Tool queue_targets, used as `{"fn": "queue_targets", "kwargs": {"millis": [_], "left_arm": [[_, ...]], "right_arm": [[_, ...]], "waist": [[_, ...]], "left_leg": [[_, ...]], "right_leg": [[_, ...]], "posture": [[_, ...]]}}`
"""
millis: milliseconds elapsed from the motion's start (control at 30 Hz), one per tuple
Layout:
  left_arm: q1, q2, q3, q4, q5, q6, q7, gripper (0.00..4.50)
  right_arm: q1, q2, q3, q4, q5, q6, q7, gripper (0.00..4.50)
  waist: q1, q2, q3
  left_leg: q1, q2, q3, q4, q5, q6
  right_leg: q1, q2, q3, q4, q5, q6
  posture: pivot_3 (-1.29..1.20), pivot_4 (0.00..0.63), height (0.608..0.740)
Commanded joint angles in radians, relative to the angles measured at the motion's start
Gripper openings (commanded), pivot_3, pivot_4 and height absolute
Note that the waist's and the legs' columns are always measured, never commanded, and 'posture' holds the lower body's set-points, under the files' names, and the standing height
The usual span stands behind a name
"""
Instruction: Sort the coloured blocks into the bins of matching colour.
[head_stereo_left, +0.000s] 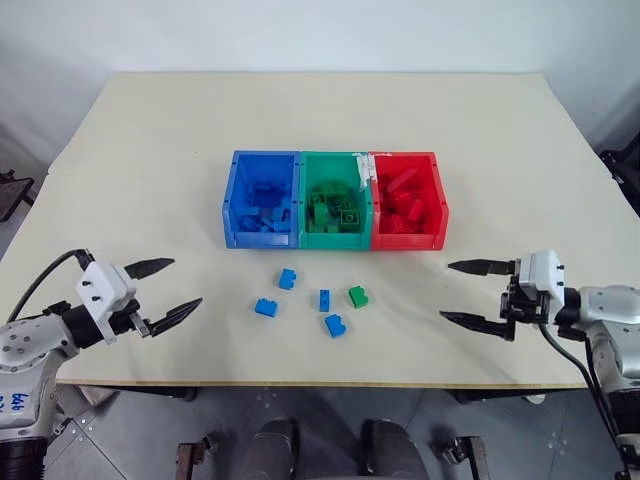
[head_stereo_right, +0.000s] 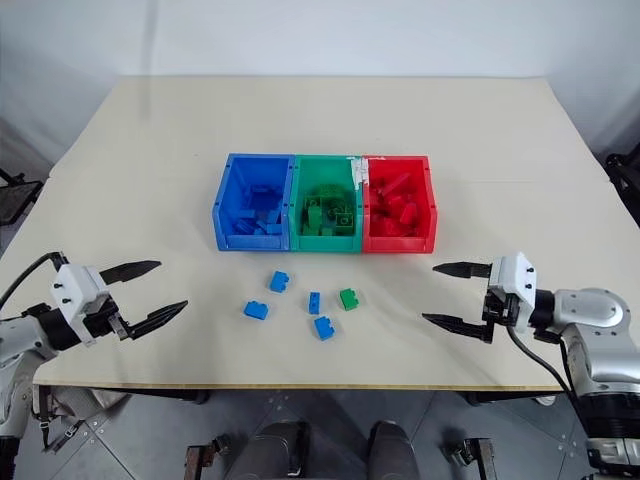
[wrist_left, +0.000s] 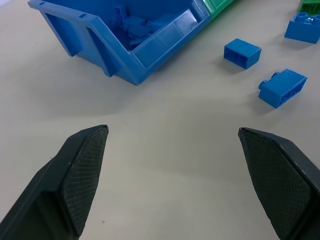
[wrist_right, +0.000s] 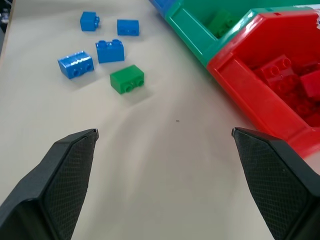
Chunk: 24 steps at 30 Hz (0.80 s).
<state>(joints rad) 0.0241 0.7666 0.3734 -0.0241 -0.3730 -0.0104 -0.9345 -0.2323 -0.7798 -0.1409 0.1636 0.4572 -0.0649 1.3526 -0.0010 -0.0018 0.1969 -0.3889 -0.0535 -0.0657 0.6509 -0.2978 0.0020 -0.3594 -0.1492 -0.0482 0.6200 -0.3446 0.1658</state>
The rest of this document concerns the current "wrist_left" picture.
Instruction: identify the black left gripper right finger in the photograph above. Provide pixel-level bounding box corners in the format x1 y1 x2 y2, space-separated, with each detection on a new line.
237 127 320 240

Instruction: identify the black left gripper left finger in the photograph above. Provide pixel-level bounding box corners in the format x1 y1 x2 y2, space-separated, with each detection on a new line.
0 124 110 240

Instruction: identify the blue toy building brick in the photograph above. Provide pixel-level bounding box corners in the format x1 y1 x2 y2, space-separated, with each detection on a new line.
258 68 308 110
223 38 262 70
112 5 131 25
284 11 320 45
122 15 151 38

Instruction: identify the blue plastic storage bin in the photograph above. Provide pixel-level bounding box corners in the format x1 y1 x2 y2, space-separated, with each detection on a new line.
27 0 212 87

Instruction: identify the green toy building brick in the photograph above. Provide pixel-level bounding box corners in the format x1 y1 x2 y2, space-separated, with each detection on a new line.
298 0 320 15

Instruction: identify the green plastic storage bin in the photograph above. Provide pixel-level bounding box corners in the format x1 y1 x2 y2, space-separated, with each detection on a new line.
201 0 237 19

